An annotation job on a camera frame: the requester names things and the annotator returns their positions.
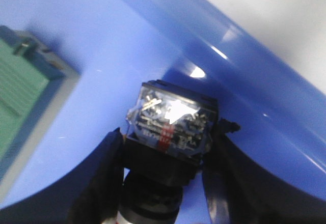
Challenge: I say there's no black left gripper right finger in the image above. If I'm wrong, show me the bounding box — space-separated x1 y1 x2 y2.
202 119 286 223

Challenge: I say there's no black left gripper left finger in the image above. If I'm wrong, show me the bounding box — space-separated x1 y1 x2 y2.
67 127 125 224

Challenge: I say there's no red emergency stop button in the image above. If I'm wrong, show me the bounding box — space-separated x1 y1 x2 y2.
113 80 219 223

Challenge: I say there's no green terminal block module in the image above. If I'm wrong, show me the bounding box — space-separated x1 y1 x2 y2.
1 25 79 190

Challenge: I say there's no blue plastic tray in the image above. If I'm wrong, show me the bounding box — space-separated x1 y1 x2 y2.
1 0 325 223

